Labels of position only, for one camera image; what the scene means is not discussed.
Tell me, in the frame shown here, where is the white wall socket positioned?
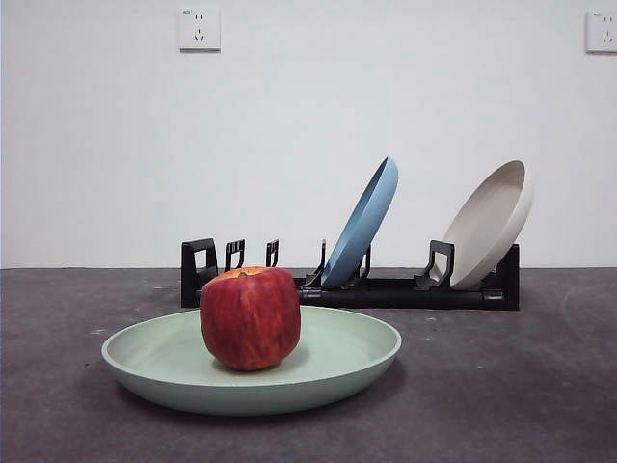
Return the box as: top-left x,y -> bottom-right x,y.
584,9 -> 617,54
178,7 -> 223,53

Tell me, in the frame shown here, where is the beige plate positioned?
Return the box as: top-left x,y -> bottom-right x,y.
430,159 -> 535,291

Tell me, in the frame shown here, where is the black plate rack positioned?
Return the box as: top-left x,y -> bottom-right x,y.
180,237 -> 521,312

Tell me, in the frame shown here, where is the green plate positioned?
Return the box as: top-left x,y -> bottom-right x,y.
100,305 -> 404,417

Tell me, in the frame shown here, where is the red apple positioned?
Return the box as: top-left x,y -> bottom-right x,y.
199,265 -> 303,372

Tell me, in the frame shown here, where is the blue plate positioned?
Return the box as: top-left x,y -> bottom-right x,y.
321,156 -> 400,289

